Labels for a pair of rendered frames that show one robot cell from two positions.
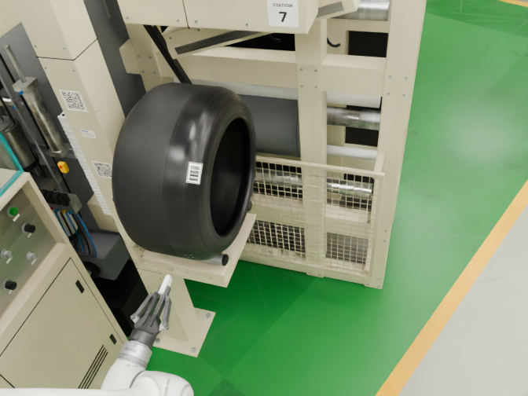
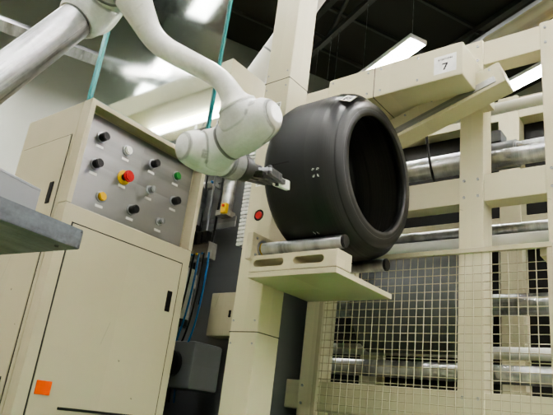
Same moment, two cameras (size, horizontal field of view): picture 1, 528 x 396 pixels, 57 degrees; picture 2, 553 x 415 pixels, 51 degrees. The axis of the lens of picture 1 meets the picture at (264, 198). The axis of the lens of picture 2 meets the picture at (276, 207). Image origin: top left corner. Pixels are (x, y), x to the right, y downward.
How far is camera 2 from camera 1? 207 cm
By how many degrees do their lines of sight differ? 67
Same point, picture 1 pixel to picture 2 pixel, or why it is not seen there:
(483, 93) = not seen: outside the picture
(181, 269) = (292, 256)
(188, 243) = (321, 146)
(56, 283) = (159, 258)
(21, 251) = (158, 208)
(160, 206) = (310, 114)
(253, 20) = (422, 75)
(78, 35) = (299, 74)
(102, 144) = not seen: hidden behind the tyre
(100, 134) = not seen: hidden behind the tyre
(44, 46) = (274, 74)
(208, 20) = (389, 86)
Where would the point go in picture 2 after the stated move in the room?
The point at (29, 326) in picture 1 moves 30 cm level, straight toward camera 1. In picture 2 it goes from (116, 249) to (140, 228)
